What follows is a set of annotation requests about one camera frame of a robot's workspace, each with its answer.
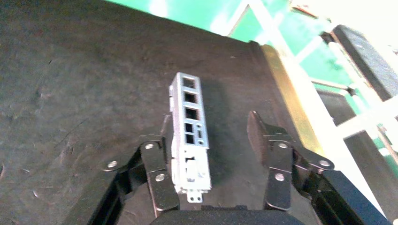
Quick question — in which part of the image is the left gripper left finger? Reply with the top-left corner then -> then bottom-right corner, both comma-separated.
63,115 -> 181,225

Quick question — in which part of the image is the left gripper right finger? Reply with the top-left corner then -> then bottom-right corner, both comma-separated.
247,110 -> 392,225

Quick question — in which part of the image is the silver metal bracket with cutouts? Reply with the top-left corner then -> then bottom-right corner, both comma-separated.
168,72 -> 213,204

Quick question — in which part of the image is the brass edge strip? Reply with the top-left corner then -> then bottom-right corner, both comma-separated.
260,44 -> 327,158

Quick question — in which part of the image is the black conveyor belt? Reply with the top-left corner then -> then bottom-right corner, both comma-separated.
0,0 -> 312,225

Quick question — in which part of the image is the white tube guard rail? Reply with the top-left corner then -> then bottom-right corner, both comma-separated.
228,0 -> 398,140

